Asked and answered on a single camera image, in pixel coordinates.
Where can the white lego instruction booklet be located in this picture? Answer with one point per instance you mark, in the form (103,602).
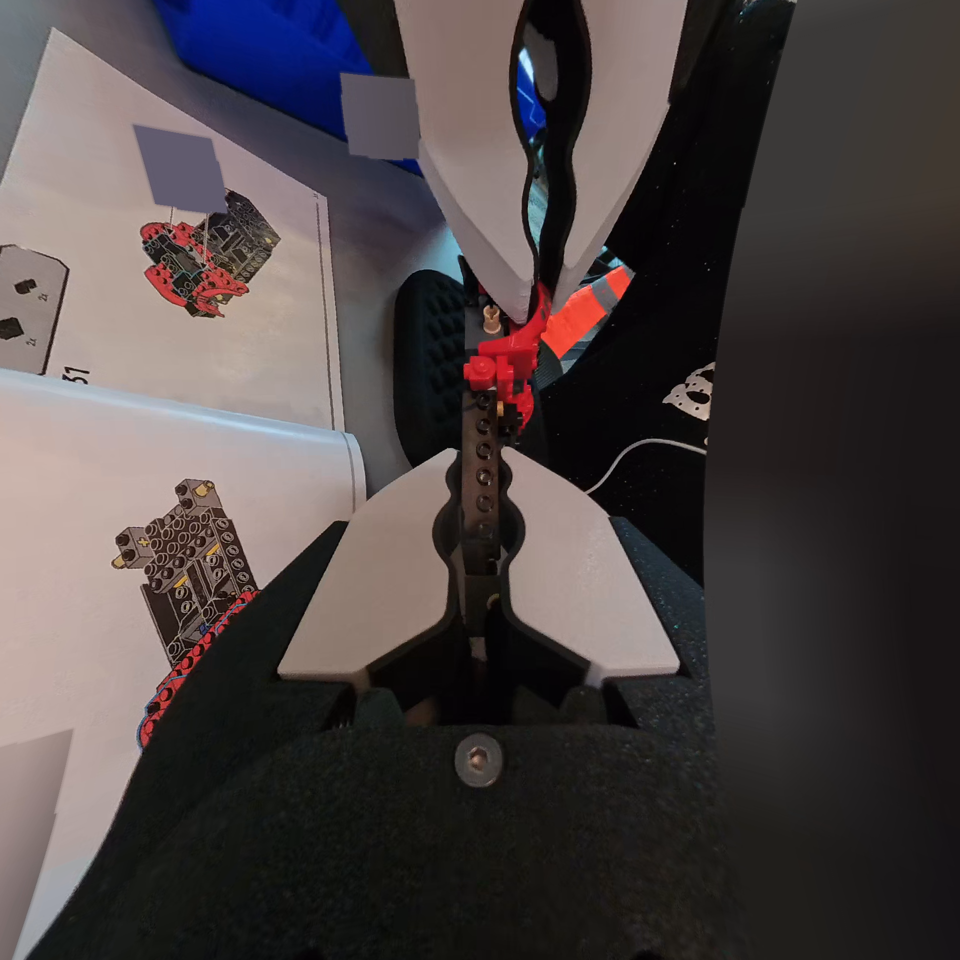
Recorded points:
(187,450)

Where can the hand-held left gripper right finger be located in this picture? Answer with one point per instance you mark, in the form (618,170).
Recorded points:
(592,592)

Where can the blue storage bin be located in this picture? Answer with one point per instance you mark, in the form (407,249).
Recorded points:
(270,52)

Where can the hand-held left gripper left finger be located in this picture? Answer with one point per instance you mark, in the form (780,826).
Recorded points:
(375,592)

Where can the black quilted chair armrest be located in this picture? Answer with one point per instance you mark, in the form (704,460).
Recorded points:
(427,360)

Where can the black and red lego model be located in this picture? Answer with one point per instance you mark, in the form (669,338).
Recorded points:
(484,480)

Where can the grey and orange fabric item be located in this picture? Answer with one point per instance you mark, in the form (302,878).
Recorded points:
(592,307)

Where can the red curved lego piece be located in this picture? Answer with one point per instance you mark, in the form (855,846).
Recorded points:
(510,349)

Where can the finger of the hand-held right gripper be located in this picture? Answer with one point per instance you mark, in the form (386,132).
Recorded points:
(630,90)
(465,112)

